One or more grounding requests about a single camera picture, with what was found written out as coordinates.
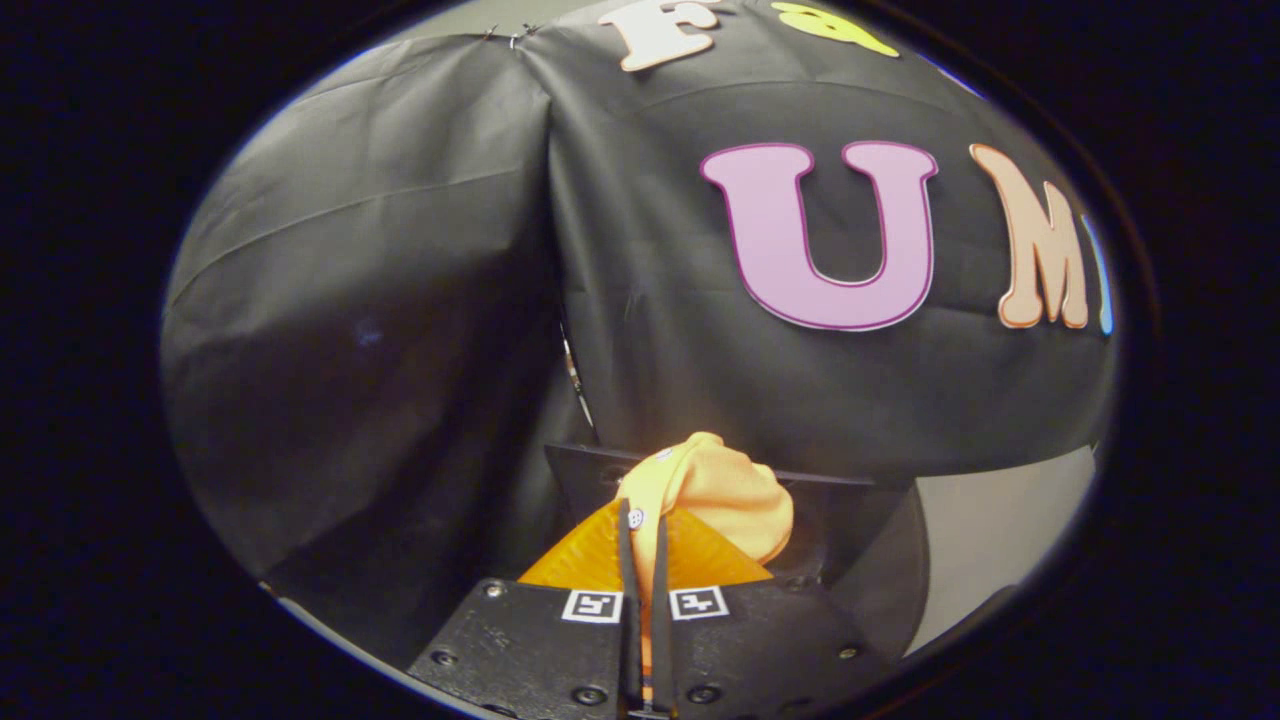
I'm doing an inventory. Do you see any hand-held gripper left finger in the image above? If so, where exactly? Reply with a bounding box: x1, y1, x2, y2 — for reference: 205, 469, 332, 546
408, 498, 643, 720

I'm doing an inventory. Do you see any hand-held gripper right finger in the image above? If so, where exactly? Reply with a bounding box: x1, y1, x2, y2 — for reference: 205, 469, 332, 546
650, 510, 891, 720

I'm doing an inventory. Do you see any orange shirt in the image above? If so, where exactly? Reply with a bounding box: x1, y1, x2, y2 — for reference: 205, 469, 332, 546
618, 432, 794, 711

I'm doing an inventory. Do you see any black backdrop cloth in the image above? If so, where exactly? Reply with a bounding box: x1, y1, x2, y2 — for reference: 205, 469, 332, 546
160, 0, 1121, 621

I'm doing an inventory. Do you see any beige cabinet with dark frame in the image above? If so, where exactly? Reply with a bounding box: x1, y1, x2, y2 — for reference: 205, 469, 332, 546
830, 445, 1101, 661

